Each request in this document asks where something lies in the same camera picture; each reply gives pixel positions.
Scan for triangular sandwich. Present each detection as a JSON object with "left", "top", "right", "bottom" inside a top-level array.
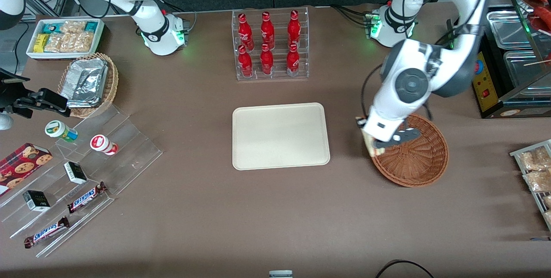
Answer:
[{"left": 356, "top": 116, "right": 384, "bottom": 159}]

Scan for brown round wicker basket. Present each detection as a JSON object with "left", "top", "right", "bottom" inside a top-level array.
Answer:
[{"left": 369, "top": 112, "right": 449, "bottom": 188}]

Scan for light wicker basket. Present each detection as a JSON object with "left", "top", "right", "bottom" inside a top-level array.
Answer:
[{"left": 57, "top": 53, "right": 119, "bottom": 118}]

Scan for cream plastic tray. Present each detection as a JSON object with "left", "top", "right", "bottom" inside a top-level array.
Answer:
[{"left": 232, "top": 102, "right": 331, "bottom": 171}]

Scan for tray of packaged snacks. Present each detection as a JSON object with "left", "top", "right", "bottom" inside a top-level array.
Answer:
[{"left": 510, "top": 139, "right": 551, "bottom": 232}]

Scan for white snack bin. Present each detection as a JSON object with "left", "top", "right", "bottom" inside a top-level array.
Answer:
[{"left": 26, "top": 18, "right": 105, "bottom": 61}]

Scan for green lid yogurt cup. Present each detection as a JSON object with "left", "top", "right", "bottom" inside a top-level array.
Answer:
[{"left": 45, "top": 120, "right": 79, "bottom": 142}]

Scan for foil container stack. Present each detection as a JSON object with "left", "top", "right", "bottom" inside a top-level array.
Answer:
[{"left": 59, "top": 58, "right": 108, "bottom": 109}]

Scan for clear nut snack bag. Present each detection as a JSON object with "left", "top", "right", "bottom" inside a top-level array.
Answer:
[
  {"left": 64, "top": 31, "right": 94, "bottom": 53},
  {"left": 60, "top": 20, "right": 87, "bottom": 34},
  {"left": 45, "top": 33, "right": 66, "bottom": 53}
]

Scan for red lid yogurt cup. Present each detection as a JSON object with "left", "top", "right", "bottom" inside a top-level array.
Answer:
[{"left": 90, "top": 134, "right": 119, "bottom": 156}]

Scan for red cookie box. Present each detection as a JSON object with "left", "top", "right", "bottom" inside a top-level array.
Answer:
[{"left": 0, "top": 142, "right": 53, "bottom": 198}]

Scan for small black box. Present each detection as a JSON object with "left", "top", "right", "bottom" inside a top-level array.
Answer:
[
  {"left": 22, "top": 190, "right": 51, "bottom": 213},
  {"left": 63, "top": 161, "right": 88, "bottom": 185}
]

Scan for clear acrylic stepped display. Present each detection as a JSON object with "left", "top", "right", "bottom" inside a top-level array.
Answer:
[{"left": 0, "top": 104, "right": 163, "bottom": 258}]

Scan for red cola bottle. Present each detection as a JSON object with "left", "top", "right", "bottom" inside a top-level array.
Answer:
[
  {"left": 286, "top": 43, "right": 300, "bottom": 77},
  {"left": 288, "top": 10, "right": 301, "bottom": 48},
  {"left": 261, "top": 12, "right": 275, "bottom": 49},
  {"left": 238, "top": 13, "right": 254, "bottom": 51},
  {"left": 238, "top": 45, "right": 254, "bottom": 78},
  {"left": 260, "top": 43, "right": 274, "bottom": 76}
]

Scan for Snickers bar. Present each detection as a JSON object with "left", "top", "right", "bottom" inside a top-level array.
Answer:
[
  {"left": 67, "top": 182, "right": 108, "bottom": 214},
  {"left": 24, "top": 216, "right": 70, "bottom": 249}
]

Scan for black food warmer cabinet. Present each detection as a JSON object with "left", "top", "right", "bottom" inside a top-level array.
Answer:
[{"left": 446, "top": 0, "right": 551, "bottom": 119}]

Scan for clear acrylic bottle rack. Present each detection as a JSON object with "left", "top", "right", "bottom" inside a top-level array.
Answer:
[{"left": 232, "top": 6, "right": 310, "bottom": 81}]

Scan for steel warmer pan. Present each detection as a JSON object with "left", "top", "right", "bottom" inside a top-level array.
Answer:
[
  {"left": 486, "top": 9, "right": 541, "bottom": 51},
  {"left": 503, "top": 50, "right": 551, "bottom": 95}
]

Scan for red food in warmer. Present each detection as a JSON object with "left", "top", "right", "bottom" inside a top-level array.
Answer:
[{"left": 523, "top": 0, "right": 551, "bottom": 34}]

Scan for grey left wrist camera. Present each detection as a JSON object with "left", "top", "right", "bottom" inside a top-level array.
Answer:
[{"left": 373, "top": 127, "right": 421, "bottom": 149}]

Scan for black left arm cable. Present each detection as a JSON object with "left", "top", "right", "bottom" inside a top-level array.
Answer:
[{"left": 360, "top": 0, "right": 433, "bottom": 120}]

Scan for black left arm base cables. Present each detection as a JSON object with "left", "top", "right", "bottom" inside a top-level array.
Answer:
[{"left": 331, "top": 4, "right": 373, "bottom": 27}]

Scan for black arm base cables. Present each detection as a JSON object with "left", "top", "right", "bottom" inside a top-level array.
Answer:
[
  {"left": 160, "top": 0, "right": 198, "bottom": 33},
  {"left": 331, "top": 4, "right": 373, "bottom": 27}
]

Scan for black floor cable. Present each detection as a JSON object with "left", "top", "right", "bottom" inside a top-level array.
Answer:
[{"left": 375, "top": 259, "right": 435, "bottom": 278}]

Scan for black right arm base cables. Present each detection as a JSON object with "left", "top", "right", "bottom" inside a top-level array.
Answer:
[{"left": 160, "top": 0, "right": 198, "bottom": 33}]

